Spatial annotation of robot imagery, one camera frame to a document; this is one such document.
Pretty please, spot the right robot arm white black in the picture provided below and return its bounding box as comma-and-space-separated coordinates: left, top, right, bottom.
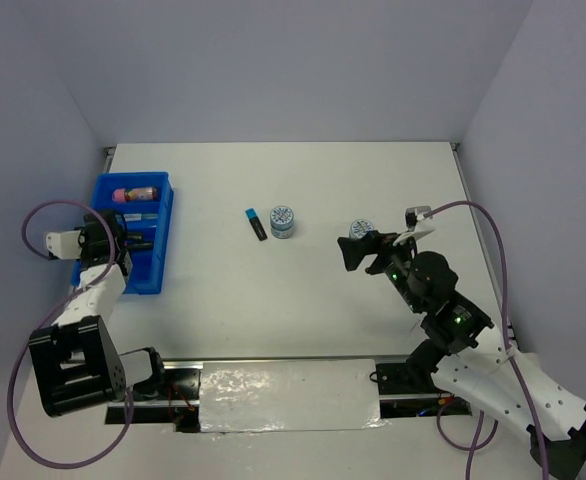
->
337, 231, 586, 479

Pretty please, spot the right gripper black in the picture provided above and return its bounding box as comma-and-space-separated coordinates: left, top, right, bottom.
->
336, 228, 423, 312

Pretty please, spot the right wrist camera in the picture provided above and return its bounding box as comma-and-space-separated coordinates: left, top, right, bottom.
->
393, 206, 435, 246

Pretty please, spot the blue slim pen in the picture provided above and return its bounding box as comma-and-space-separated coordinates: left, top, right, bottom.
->
123, 213, 158, 223

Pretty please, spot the blue paint jar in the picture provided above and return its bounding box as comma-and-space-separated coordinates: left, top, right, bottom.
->
349, 219, 374, 240
269, 205, 295, 239

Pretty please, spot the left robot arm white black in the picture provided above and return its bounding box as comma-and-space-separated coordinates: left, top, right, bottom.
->
29, 209, 169, 417

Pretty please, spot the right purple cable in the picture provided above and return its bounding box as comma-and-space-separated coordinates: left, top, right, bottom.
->
420, 200, 549, 480

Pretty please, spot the blue compartment bin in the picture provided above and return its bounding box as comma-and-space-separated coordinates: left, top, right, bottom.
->
91, 171, 174, 295

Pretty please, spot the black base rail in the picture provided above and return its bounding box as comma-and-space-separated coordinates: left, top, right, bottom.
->
131, 355, 452, 434

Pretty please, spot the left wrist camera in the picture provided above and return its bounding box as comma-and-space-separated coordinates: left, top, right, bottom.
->
45, 230, 82, 261

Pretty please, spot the pink cap pencil tube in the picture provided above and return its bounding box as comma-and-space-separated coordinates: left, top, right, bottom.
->
112, 187, 159, 203

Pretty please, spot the blue cap black highlighter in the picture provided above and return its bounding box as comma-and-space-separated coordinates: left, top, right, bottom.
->
245, 208, 268, 241

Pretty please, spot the purple cable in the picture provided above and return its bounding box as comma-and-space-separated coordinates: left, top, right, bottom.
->
6, 199, 135, 469
420, 200, 549, 480

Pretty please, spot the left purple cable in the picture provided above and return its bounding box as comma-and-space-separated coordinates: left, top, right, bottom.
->
6, 199, 135, 469

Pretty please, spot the orange cap black highlighter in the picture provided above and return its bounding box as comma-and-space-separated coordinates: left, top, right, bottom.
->
126, 242, 154, 251

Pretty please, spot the silver foil plate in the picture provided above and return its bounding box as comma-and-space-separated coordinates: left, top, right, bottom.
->
199, 359, 383, 433

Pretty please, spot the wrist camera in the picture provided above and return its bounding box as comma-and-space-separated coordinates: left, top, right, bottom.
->
45, 230, 82, 261
393, 206, 435, 246

